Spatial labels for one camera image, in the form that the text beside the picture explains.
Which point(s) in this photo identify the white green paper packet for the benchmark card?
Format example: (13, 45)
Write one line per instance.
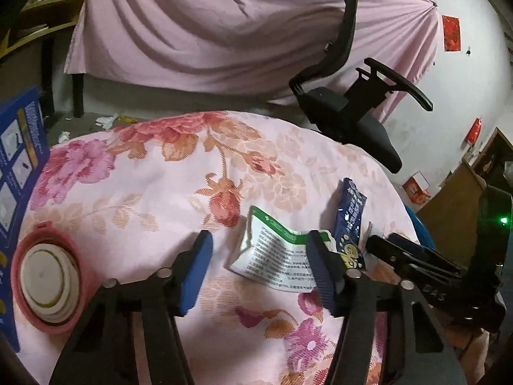
(273, 255)

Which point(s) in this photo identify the red hanging ornament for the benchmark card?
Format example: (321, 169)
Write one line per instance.
(474, 131)

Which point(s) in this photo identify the wooden cabinet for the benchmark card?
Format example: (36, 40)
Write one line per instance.
(451, 215)

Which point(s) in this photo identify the pink tape roll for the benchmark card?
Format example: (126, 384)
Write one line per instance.
(51, 281)

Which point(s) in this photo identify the dark blue snack packet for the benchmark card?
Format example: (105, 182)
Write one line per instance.
(347, 228)

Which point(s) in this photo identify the black office chair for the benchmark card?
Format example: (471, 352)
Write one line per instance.
(347, 118)

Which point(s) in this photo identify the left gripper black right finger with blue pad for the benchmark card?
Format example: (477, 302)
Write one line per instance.
(416, 350)

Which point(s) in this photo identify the floral pink tablecloth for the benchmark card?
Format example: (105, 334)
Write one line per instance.
(132, 198)

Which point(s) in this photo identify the blue plastic basin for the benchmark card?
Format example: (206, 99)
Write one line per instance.
(422, 233)

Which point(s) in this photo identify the pink hanging sheet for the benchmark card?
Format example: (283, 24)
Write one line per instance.
(245, 47)

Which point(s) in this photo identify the red paper wall decoration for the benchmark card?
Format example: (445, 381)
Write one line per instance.
(451, 33)

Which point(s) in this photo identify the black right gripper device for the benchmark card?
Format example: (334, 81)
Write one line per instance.
(468, 294)

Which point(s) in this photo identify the wooden shelf desk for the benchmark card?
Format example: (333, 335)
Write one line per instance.
(27, 22)

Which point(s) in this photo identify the blue cardboard box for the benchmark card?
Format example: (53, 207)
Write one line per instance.
(24, 151)

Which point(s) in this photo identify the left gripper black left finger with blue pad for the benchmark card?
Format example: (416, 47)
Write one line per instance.
(101, 348)

